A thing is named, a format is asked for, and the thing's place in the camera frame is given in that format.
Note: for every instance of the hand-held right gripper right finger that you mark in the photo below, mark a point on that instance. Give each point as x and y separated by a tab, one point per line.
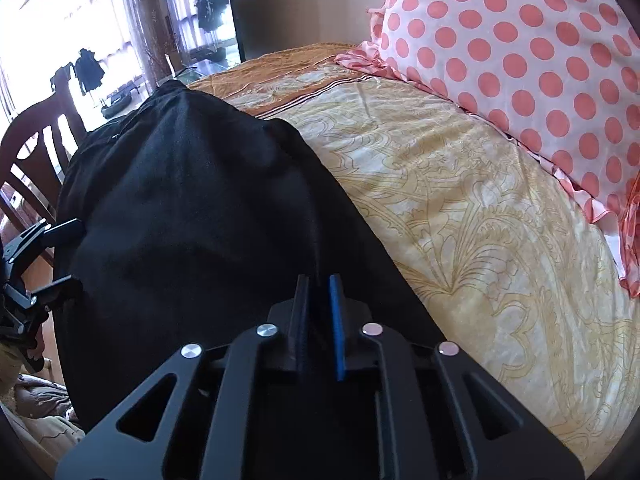
336	330

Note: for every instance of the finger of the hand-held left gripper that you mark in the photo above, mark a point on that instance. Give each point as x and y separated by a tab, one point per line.
61	230
64	286

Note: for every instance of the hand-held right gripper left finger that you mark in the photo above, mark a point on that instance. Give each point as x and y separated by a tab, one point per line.
303	320

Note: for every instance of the black pants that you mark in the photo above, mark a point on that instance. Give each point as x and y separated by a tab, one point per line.
190	210

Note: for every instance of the dark wooden chair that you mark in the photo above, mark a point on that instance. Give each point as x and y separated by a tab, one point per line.
35	160

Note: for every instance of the beige cushion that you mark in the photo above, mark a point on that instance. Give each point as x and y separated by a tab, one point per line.
40	410

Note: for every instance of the yellow patterned bedsheet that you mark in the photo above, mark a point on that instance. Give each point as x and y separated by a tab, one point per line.
475	260

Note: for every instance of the hanging dark clothes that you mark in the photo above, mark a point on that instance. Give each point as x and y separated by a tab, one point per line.
89	71

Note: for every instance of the sheer curtain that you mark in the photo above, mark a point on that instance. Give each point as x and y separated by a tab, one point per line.
145	20

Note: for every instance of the glass cabinet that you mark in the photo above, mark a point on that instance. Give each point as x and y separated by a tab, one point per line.
200	20

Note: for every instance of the black television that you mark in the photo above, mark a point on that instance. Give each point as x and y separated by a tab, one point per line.
300	5

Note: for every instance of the pink polka dot pillow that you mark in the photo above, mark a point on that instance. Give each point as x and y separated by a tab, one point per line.
525	70

